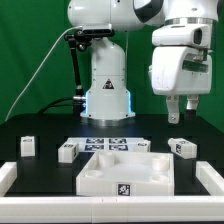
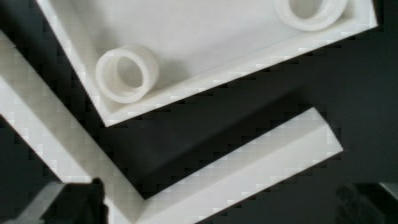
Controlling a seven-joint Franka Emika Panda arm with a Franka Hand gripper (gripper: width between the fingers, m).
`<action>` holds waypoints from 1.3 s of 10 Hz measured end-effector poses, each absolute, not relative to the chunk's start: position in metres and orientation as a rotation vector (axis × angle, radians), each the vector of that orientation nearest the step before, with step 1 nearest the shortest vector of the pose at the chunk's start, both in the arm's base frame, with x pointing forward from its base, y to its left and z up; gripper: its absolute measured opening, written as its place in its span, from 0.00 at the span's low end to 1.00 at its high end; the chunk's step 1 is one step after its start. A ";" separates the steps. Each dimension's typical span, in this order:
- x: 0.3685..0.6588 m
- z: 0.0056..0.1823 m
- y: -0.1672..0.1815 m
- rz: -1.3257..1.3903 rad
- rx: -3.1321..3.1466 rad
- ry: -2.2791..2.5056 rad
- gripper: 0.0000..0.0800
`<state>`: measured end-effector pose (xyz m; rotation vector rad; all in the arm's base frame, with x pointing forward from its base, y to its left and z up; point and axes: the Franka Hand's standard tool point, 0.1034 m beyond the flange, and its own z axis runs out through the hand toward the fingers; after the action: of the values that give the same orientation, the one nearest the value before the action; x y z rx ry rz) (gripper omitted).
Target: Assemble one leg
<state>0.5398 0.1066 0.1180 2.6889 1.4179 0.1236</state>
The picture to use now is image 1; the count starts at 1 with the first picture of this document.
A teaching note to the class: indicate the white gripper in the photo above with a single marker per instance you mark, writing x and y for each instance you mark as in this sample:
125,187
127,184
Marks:
181,65

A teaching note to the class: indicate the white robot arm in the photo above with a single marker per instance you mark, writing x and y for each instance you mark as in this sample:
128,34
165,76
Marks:
108,100

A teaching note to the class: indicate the white U-shaped fence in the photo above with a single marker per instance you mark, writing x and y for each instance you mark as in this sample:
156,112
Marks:
103,209

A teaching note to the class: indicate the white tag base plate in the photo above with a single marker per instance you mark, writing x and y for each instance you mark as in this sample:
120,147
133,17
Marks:
89,144

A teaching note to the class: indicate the grey camera on stand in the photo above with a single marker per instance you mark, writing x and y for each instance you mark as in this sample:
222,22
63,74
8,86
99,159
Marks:
97,29

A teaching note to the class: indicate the black camera stand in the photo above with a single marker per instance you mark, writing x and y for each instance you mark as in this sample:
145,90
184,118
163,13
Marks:
79,98

